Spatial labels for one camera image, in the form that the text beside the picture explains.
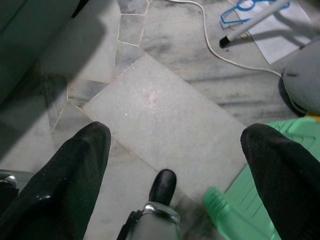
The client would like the silver robot right leg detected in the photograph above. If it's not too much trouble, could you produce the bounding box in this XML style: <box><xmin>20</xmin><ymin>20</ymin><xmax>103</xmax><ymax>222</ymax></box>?
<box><xmin>116</xmin><ymin>169</ymin><xmax>181</xmax><ymax>240</ymax></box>

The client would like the white power cable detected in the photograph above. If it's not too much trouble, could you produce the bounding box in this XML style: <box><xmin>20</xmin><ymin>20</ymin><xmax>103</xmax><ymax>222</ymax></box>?
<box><xmin>163</xmin><ymin>0</ymin><xmax>285</xmax><ymax>77</ymax></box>

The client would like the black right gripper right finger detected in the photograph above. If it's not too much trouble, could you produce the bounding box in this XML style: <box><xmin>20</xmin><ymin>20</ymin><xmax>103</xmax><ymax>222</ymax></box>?
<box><xmin>240</xmin><ymin>122</ymin><xmax>320</xmax><ymax>240</ymax></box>

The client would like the dark green sofa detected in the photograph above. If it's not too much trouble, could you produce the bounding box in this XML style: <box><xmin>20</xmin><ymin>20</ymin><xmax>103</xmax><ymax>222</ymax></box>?
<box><xmin>0</xmin><ymin>0</ymin><xmax>111</xmax><ymax>161</ymax></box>

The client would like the white paper sheet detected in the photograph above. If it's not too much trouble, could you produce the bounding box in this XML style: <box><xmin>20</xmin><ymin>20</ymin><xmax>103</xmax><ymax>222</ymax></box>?
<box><xmin>234</xmin><ymin>0</ymin><xmax>315</xmax><ymax>65</ymax></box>

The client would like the white pole with black tip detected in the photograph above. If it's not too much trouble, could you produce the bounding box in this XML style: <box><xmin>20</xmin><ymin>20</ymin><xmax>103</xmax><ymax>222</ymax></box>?
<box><xmin>219</xmin><ymin>0</ymin><xmax>291</xmax><ymax>49</ymax></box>

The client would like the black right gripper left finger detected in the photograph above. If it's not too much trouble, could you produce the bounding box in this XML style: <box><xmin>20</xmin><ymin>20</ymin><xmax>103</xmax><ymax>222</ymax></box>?
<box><xmin>0</xmin><ymin>121</ymin><xmax>112</xmax><ymax>240</ymax></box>

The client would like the blue wire hanger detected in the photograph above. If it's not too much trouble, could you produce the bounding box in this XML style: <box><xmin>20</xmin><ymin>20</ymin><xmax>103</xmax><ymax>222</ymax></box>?
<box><xmin>219</xmin><ymin>0</ymin><xmax>292</xmax><ymax>26</ymax></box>

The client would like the green plastic stool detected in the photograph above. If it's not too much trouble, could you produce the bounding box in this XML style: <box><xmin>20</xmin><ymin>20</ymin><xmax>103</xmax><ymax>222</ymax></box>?
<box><xmin>202</xmin><ymin>117</ymin><xmax>320</xmax><ymax>240</ymax></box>

